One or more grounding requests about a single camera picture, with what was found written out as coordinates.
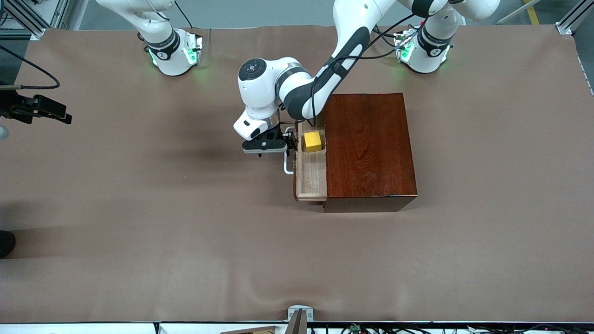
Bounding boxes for yellow block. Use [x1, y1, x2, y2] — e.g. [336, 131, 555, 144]
[303, 131, 323, 153]

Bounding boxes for light wood drawer white handle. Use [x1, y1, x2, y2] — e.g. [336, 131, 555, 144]
[283, 121, 329, 202]

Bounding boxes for dark brown wooden cabinet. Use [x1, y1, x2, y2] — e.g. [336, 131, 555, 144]
[323, 93, 418, 213]

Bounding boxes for brown table cover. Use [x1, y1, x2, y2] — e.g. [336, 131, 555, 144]
[0, 24, 594, 324]

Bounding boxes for black round object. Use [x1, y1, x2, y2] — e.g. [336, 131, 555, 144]
[0, 230, 16, 259]

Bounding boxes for wooden board piece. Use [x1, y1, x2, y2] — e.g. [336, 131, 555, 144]
[220, 326, 279, 334]

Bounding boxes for grey diagonal metal bar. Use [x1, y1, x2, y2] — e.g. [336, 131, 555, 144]
[497, 0, 543, 25]

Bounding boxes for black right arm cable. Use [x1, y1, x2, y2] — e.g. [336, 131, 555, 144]
[0, 44, 61, 90]

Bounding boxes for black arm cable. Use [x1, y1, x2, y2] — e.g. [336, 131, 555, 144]
[0, 44, 61, 90]
[309, 14, 418, 127]

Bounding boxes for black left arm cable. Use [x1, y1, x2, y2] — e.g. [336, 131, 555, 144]
[309, 14, 418, 127]

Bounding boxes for aluminium frame profile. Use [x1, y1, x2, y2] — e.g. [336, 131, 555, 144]
[556, 0, 594, 36]
[49, 0, 89, 30]
[0, 0, 49, 40]

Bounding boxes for black base cable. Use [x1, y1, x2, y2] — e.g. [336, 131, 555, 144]
[174, 0, 194, 28]
[371, 26, 409, 61]

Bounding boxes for grey metal bracket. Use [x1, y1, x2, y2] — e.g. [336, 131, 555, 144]
[285, 305, 314, 334]

